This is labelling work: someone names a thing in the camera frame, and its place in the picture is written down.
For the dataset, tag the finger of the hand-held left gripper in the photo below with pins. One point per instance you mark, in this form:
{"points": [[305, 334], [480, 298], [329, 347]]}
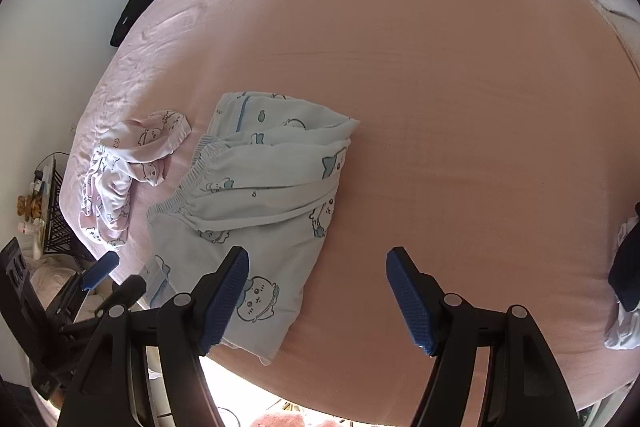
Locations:
{"points": [[100, 269], [122, 292]]}

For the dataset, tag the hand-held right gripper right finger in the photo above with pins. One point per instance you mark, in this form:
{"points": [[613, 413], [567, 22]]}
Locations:
{"points": [[410, 302]]}

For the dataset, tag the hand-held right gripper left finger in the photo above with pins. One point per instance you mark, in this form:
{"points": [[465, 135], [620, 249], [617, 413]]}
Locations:
{"points": [[225, 302]]}

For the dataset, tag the white cartoon-print pajama pants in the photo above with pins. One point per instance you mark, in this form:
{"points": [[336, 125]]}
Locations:
{"points": [[280, 112]]}

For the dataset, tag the pale blue thin shirt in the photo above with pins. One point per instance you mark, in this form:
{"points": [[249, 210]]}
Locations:
{"points": [[622, 327]]}

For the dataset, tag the navy garment with white stripes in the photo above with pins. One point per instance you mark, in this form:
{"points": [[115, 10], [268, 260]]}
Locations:
{"points": [[625, 272]]}

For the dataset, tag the black plastic crate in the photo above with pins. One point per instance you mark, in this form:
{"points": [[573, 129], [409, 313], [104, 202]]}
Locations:
{"points": [[65, 227]]}

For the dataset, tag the brown bear toy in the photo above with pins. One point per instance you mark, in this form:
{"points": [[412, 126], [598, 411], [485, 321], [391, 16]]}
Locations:
{"points": [[27, 205]]}

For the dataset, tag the pink fluffy plush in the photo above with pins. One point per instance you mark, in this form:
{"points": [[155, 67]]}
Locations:
{"points": [[275, 419]]}

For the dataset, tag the pink cartoon print pajamas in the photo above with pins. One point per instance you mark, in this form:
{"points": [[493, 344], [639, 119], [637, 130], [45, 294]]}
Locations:
{"points": [[150, 142]]}

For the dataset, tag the bed with pink sheet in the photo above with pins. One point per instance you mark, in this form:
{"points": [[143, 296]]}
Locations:
{"points": [[450, 107]]}

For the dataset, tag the black bag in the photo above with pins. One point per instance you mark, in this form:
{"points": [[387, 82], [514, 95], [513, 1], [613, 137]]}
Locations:
{"points": [[130, 14]]}

